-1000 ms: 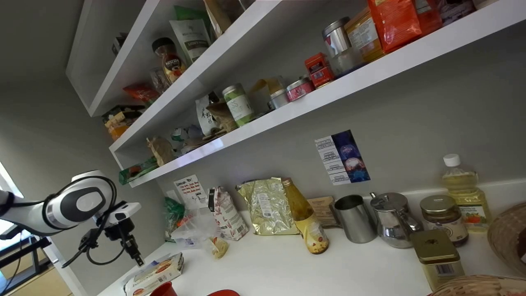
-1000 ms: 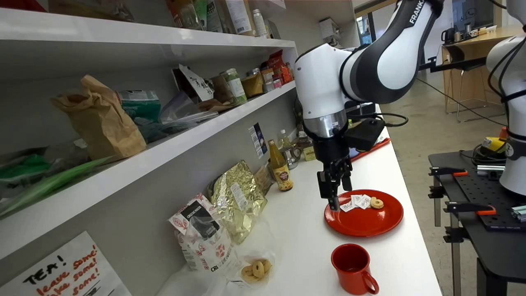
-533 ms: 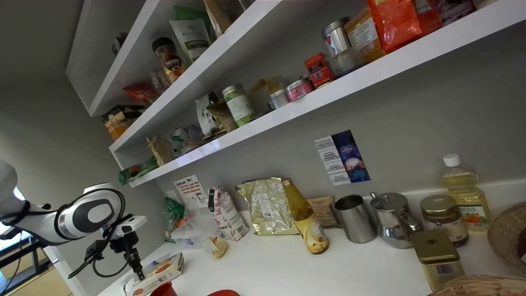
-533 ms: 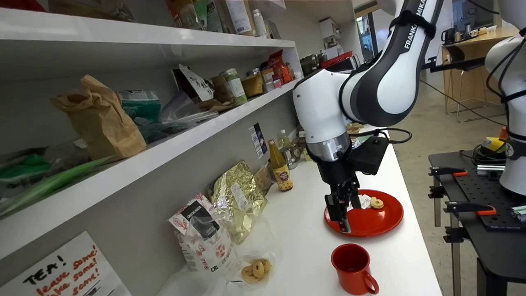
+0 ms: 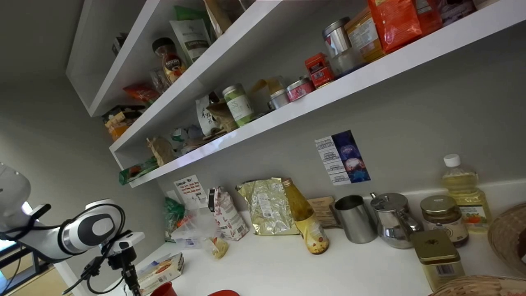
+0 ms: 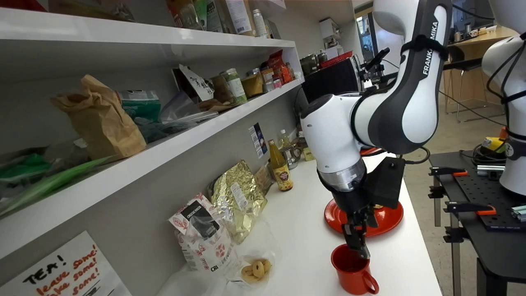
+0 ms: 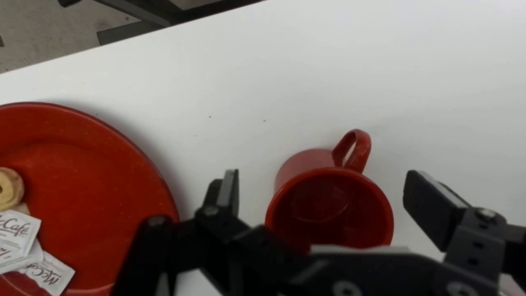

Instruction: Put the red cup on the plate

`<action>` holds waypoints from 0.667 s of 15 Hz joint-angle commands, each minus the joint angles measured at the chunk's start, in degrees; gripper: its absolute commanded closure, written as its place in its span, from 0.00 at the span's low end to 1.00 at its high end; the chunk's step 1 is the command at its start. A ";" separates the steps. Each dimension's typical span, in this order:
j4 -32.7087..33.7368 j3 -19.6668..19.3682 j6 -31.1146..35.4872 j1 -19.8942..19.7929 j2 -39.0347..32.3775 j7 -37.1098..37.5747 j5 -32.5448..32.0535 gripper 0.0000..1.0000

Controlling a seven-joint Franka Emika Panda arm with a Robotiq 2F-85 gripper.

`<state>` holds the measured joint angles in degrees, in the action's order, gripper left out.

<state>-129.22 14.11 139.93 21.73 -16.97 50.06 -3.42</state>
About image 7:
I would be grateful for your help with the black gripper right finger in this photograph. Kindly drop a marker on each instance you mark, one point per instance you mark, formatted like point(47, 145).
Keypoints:
point(437, 211)

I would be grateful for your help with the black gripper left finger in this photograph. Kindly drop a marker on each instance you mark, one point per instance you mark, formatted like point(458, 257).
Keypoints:
point(218, 240)

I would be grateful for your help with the red round plate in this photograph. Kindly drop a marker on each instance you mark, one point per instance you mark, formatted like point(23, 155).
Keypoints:
point(92, 191)

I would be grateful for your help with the black metal stand base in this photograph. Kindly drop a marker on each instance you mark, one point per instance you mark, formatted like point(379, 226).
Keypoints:
point(157, 14)

